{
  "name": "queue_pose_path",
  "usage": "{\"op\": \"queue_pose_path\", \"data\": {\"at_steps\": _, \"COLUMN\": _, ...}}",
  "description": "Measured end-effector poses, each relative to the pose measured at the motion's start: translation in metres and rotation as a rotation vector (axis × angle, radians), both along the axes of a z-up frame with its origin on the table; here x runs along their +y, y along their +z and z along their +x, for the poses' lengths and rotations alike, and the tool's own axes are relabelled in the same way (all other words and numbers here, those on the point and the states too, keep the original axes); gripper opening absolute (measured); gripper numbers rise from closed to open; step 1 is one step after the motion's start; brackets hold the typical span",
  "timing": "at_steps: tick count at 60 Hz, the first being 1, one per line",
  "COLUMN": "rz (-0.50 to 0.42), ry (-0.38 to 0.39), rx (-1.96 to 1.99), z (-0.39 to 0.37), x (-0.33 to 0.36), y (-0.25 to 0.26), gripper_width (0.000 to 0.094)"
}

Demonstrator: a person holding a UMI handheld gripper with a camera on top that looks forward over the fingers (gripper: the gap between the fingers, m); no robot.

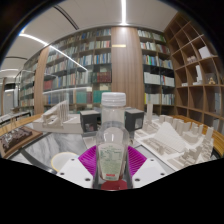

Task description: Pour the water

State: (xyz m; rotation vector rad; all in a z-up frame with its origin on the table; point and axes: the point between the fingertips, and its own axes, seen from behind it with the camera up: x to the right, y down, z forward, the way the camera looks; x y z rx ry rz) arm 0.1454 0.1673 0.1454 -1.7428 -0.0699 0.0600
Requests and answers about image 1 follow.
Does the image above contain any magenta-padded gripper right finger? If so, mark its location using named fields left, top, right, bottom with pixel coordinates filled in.
left=125, top=146, right=169, bottom=190

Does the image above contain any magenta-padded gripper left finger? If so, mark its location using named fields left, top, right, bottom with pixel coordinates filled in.
left=55, top=145, right=100, bottom=190

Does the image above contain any clear plastic bottle white cap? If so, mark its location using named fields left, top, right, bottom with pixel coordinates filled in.
left=95, top=92, right=130, bottom=183

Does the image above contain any white cup yellow rim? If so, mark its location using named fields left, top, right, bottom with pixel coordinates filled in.
left=50, top=151, right=79, bottom=173

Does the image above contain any small flat white site model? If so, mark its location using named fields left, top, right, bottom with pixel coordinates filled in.
left=81, top=134, right=101, bottom=149

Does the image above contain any white city block model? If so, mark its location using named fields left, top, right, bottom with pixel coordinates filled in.
left=133, top=101, right=216, bottom=171

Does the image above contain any flat round red coaster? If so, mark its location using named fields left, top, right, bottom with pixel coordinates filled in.
left=99, top=179, right=129, bottom=192

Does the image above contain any black cube display box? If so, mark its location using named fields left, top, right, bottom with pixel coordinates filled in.
left=79, top=109, right=101, bottom=133
left=124, top=108, right=145, bottom=131

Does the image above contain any white columned building model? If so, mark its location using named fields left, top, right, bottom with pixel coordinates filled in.
left=32, top=99, right=83, bottom=134

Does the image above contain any brown building model wooden board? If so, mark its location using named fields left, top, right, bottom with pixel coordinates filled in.
left=0, top=125, right=44, bottom=159

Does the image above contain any wooden cubby shelf unit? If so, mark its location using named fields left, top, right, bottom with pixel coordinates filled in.
left=163, top=11, right=224, bottom=134

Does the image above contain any straight ceiling light strip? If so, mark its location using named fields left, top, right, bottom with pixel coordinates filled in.
left=120, top=0, right=128, bottom=25

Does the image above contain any tall bookshelf wall with books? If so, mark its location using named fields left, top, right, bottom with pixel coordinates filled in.
left=14, top=27, right=176, bottom=116

